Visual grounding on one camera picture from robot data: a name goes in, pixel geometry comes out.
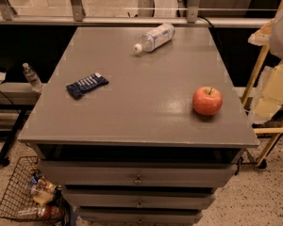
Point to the red apple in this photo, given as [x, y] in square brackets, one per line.
[207, 101]

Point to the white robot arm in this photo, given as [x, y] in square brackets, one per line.
[270, 34]

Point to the blue rxbar blueberry wrapper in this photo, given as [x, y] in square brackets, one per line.
[85, 85]

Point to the grey drawer cabinet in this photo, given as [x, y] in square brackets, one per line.
[134, 150]

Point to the clear plastic water bottle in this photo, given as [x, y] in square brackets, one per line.
[154, 38]

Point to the small standing water bottle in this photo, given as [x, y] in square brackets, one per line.
[32, 78]

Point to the grey side bench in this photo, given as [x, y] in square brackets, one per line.
[16, 102]

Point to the snack bag in basket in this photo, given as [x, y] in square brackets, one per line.
[42, 190]

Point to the plastic bottle in basket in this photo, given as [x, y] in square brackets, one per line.
[40, 212]

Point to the metal railing with posts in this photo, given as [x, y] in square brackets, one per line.
[222, 13]

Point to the black wire basket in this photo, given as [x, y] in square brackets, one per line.
[17, 196]

